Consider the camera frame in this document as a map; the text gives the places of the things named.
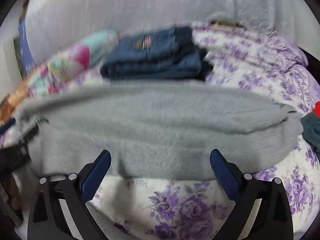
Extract blue poster on wall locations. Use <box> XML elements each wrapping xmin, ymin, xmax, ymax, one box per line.
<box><xmin>18</xmin><ymin>17</ymin><xmax>36</xmax><ymax>75</ymax></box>

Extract dark teal fleece pants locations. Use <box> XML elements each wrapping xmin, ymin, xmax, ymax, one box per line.
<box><xmin>301</xmin><ymin>113</ymin><xmax>320</xmax><ymax>154</ymax></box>

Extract red garment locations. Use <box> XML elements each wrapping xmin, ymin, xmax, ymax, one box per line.
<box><xmin>313</xmin><ymin>101</ymin><xmax>320</xmax><ymax>118</ymax></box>

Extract folded black garment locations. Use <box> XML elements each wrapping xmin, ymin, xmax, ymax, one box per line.
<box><xmin>196</xmin><ymin>48</ymin><xmax>214</xmax><ymax>81</ymax></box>

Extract floral pink teal blanket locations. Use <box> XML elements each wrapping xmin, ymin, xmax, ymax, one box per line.
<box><xmin>27</xmin><ymin>29</ymin><xmax>119</xmax><ymax>97</ymax></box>

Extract grey fleece sweatpants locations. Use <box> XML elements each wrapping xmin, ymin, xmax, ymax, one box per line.
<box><xmin>16</xmin><ymin>81</ymin><xmax>303</xmax><ymax>180</ymax></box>

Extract folded dark blue jeans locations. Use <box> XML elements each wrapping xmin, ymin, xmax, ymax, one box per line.
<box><xmin>100</xmin><ymin>26</ymin><xmax>206</xmax><ymax>80</ymax></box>

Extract white lace headboard cover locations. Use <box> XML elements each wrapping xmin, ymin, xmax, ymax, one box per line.
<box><xmin>25</xmin><ymin>0</ymin><xmax>312</xmax><ymax>63</ymax></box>

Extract orange brown cloth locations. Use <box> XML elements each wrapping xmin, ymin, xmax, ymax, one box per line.
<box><xmin>0</xmin><ymin>80</ymin><xmax>29</xmax><ymax>125</ymax></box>

